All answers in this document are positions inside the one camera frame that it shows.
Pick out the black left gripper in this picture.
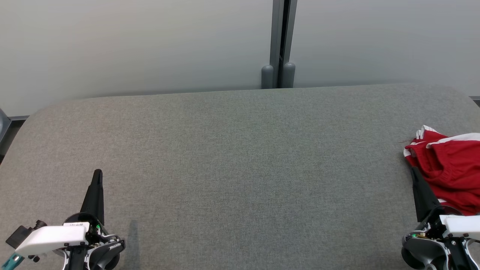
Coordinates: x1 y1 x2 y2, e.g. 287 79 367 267
52 169 126 270

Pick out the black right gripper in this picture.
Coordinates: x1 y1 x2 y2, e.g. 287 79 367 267
401 167 480 270

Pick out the red basketball shorts white band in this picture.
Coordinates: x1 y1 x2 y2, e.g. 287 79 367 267
406 133 480 216

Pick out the grey rounded post foot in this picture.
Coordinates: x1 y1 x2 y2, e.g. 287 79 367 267
261 65 274 89
282 62 296 88

